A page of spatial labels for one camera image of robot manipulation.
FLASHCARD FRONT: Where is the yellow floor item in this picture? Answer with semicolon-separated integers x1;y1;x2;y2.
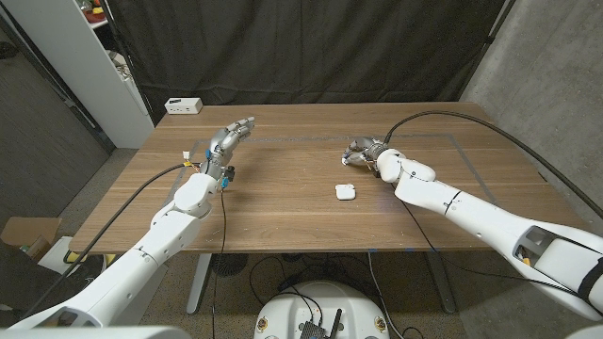
63;250;117;267

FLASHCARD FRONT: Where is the black curtain backdrop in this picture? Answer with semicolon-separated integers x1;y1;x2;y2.
101;0;517;126

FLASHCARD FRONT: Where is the white shelf cabinet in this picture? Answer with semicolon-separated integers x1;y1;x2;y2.
0;0;156;150

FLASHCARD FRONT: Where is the grey table leg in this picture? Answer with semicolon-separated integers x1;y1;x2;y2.
423;251;457;315
186;253;213;315

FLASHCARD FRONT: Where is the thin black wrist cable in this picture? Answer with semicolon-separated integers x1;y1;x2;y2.
210;186;227;339
390;183;585;298

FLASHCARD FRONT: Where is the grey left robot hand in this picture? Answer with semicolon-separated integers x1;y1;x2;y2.
200;116;256;183

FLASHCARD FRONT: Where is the brown cardboard box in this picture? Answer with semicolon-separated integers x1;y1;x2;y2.
0;216;62;263

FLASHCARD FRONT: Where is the white power strip box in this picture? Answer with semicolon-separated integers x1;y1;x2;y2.
164;97;204;116

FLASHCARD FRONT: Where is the white airpods case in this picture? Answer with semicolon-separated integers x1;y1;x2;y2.
334;184;357;202

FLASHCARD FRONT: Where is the black antenna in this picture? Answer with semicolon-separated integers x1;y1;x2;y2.
329;308;344;339

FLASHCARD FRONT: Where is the white robot head cover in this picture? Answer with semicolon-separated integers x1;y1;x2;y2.
0;324;192;339

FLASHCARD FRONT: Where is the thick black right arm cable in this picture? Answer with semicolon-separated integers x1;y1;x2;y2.
383;109;603;220

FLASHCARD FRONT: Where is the white robot torso base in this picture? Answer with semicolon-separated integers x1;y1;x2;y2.
253;281;391;339

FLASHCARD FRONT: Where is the round black floor fan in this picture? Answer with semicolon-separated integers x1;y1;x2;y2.
210;253;250;278

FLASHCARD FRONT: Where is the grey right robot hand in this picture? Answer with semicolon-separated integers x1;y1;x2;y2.
341;137;392;173

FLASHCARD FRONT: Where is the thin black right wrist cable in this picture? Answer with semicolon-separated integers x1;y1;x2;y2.
390;183;585;298

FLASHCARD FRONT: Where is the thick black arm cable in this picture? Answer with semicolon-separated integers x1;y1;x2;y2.
21;161;202;319
383;109;603;220

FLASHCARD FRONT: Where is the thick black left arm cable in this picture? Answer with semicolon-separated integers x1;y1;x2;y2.
21;161;202;319

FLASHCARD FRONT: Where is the grey floor cable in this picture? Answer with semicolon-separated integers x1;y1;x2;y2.
367;250;406;339

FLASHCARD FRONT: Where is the black floor cable bundle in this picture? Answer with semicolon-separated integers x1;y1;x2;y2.
248;253;369;307

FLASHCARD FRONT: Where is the white flat floor board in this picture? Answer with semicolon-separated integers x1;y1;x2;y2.
37;234;95;278

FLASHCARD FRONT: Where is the thin black left wrist cable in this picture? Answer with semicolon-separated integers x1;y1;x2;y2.
210;186;227;339

